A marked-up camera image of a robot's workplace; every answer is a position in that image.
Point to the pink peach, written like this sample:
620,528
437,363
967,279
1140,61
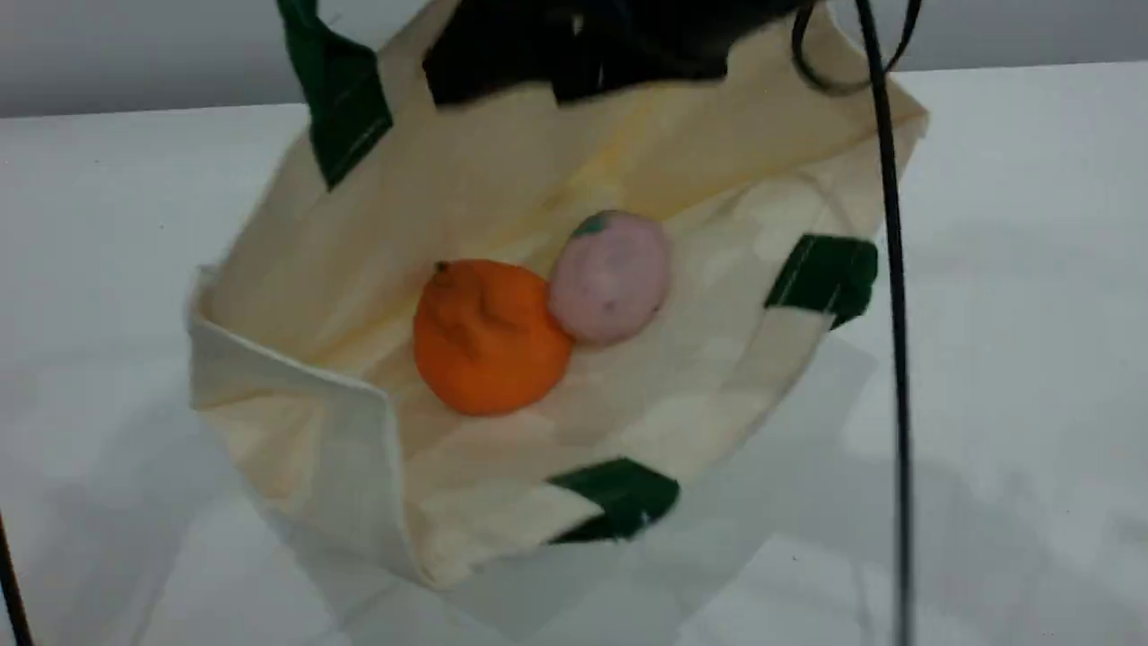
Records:
610,278

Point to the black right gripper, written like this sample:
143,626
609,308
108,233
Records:
628,36

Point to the orange fruit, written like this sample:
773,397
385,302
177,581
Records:
489,345

